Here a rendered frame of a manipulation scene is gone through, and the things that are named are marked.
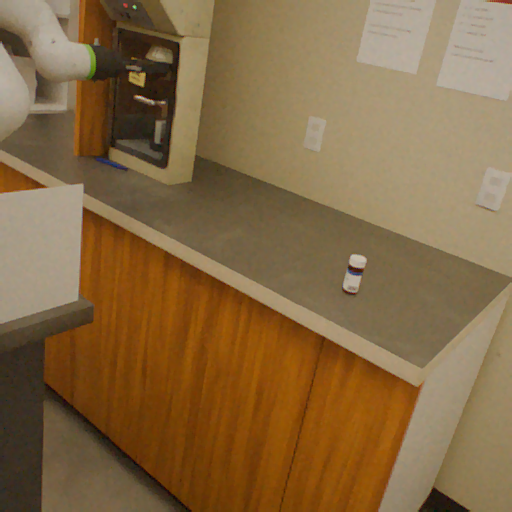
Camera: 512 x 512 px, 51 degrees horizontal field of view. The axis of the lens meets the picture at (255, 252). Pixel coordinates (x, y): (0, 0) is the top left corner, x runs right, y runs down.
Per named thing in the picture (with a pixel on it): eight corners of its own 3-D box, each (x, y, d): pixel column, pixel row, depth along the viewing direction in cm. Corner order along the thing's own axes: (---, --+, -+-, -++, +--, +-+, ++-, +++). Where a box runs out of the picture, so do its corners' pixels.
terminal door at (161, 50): (109, 145, 194) (117, 26, 179) (167, 170, 178) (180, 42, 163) (107, 145, 194) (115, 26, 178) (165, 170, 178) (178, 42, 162)
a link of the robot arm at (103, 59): (74, 79, 149) (94, 86, 145) (76, 34, 145) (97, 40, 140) (92, 80, 154) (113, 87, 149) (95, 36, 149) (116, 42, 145)
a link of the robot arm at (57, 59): (38, 91, 137) (54, 61, 130) (17, 52, 139) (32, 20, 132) (86, 92, 147) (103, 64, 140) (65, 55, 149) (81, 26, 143)
